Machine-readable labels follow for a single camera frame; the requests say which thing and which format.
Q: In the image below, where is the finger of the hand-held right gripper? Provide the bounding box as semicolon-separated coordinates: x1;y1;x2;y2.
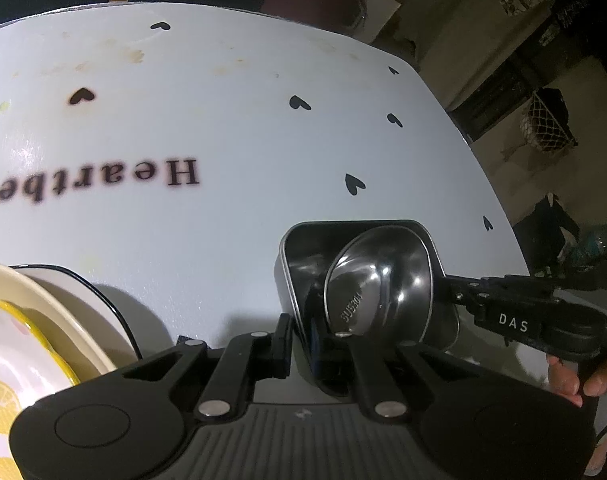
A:
441;272;555;341

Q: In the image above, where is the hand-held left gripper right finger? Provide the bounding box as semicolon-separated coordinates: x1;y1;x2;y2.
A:
308;317;484;418

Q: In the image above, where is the white board panel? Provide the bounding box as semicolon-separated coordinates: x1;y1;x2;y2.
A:
373;0;419;56

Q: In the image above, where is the scalloped lemon print bowl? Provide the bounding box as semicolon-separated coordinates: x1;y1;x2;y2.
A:
0;297;80;480

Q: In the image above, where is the dark cloth pile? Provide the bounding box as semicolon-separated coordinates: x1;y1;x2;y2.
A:
513;192;607;291

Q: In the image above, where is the cream bowl with handles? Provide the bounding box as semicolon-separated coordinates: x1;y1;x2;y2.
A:
0;261;119;386

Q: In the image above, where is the person's right hand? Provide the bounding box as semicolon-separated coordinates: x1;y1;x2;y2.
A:
546;350;607;408

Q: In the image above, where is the square white plate blue rim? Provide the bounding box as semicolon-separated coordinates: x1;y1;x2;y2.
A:
13;264;144;363

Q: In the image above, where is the round steel bowl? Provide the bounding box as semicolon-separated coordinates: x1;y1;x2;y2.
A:
323;225;435;337

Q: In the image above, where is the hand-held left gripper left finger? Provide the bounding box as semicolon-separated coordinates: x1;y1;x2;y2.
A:
120;312;293;421

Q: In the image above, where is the square steel tray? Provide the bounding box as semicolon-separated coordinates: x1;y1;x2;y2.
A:
278;219;460;397

